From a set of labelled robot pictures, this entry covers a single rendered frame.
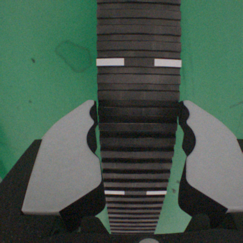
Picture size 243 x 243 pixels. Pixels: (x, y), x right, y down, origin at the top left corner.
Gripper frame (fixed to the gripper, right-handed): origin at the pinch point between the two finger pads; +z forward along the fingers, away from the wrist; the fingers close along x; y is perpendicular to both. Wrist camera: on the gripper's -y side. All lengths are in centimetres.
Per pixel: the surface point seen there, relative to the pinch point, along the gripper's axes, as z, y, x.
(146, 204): -0.8, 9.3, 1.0
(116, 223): -0.6, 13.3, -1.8
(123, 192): -0.9, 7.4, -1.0
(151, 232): -0.5, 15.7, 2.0
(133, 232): -0.5, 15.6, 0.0
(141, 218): -0.6, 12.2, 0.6
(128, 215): -0.7, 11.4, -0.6
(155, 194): -0.6, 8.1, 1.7
